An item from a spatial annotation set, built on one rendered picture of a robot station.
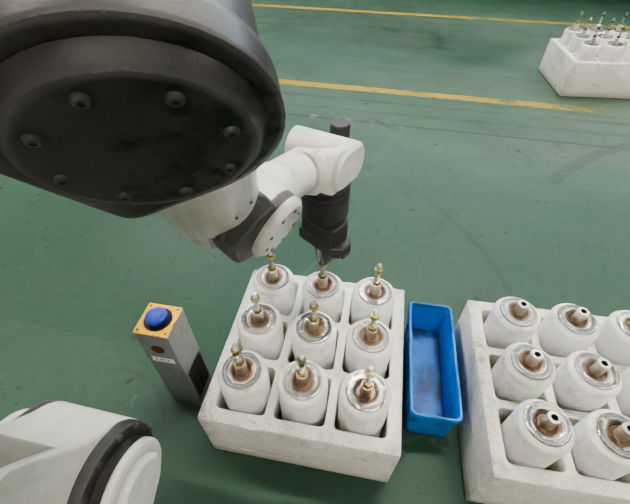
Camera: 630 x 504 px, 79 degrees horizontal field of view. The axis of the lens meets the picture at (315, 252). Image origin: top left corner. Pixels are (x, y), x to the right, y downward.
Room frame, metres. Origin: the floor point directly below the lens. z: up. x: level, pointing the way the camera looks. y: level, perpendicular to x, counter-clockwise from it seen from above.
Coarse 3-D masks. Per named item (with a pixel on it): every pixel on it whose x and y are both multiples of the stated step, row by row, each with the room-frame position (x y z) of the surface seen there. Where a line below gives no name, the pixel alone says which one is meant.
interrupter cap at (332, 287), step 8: (328, 272) 0.59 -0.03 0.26; (312, 280) 0.57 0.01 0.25; (328, 280) 0.57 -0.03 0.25; (336, 280) 0.57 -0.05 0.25; (312, 288) 0.54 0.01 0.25; (320, 288) 0.54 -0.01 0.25; (328, 288) 0.54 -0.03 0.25; (336, 288) 0.54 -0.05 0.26; (320, 296) 0.52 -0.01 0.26; (328, 296) 0.52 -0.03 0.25
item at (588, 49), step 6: (600, 24) 2.18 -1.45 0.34; (594, 36) 2.18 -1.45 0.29; (582, 42) 2.20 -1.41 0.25; (588, 42) 2.20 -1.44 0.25; (594, 42) 2.19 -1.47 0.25; (582, 48) 2.17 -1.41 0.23; (588, 48) 2.15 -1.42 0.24; (594, 48) 2.14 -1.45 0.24; (576, 54) 2.20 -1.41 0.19; (582, 54) 2.16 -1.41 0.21; (588, 54) 2.14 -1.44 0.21; (594, 54) 2.14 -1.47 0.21; (582, 60) 2.15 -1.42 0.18; (588, 60) 2.14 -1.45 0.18
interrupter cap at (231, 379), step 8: (248, 352) 0.38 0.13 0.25; (232, 360) 0.36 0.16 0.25; (248, 360) 0.37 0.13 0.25; (256, 360) 0.37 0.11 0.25; (224, 368) 0.35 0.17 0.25; (232, 368) 0.35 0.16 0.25; (248, 368) 0.35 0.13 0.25; (256, 368) 0.35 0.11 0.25; (224, 376) 0.33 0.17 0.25; (232, 376) 0.33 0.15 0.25; (240, 376) 0.33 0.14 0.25; (248, 376) 0.33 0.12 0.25; (256, 376) 0.33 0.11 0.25; (232, 384) 0.32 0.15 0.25; (240, 384) 0.32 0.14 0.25; (248, 384) 0.32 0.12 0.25
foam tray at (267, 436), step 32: (352, 288) 0.60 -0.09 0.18; (288, 320) 0.51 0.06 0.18; (224, 352) 0.42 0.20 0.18; (288, 352) 0.42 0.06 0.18; (224, 416) 0.29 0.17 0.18; (256, 416) 0.29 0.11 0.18; (224, 448) 0.28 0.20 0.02; (256, 448) 0.26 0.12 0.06; (288, 448) 0.25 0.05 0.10; (320, 448) 0.24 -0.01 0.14; (352, 448) 0.23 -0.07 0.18; (384, 448) 0.23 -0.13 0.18; (384, 480) 0.22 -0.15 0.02
